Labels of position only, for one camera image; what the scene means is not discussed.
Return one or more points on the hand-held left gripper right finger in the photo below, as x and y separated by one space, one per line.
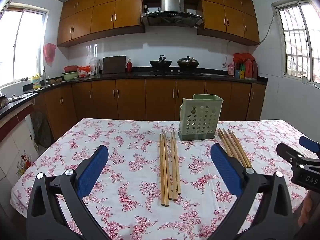
225 167

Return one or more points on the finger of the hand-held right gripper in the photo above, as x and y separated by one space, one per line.
310 143
287 152

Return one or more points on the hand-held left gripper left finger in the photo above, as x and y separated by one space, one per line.
92 170

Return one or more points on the green perforated utensil holder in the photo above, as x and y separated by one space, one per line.
200 120

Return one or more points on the person's right hand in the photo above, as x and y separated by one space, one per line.
304 212

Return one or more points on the floral tablecloth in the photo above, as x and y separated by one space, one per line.
125 155

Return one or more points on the dark cloth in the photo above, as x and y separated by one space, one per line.
41 130

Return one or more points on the floral sticker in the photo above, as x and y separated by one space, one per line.
24 163

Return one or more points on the wooden lower kitchen cabinets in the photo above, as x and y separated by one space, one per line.
130 100

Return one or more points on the wooden kitchen cabinets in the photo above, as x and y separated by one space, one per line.
130 100
100 17

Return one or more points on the red sauce bottle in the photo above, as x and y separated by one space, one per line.
248 70

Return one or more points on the green and yellow seasoning bottles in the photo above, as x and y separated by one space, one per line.
240 72

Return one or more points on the green basin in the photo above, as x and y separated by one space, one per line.
70 76

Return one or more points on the pink seasoning packet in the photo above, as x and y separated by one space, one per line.
231 70

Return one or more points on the steel cup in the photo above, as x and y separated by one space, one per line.
97 70

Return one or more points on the orange plastic bag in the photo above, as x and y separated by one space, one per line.
84 69

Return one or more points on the grey rag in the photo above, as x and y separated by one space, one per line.
22 96

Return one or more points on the window with white bars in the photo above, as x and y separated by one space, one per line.
295 42

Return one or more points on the red basin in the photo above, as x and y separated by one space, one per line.
70 69

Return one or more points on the yellow detergent bottle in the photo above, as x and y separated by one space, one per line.
36 82

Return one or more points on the metal faucet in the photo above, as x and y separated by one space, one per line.
45 76

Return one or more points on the black kitchen countertop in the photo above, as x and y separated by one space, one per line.
140 75

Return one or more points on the gas stove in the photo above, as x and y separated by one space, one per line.
175 73

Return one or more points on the dark wooden cutting board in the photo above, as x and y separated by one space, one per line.
113 65

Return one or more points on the clear plastic bag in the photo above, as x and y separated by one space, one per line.
94 62

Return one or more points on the small red bottle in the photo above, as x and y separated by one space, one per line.
129 66

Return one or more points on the wok with metal lid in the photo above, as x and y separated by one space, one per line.
188 62

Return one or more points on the hanging red plastic bag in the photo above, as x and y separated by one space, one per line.
49 53

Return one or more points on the wooden upper kitchen cabinets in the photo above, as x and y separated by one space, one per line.
100 17

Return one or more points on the steel range hood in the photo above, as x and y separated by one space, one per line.
171 5

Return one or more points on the window with plain frame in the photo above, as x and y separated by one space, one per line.
25 47

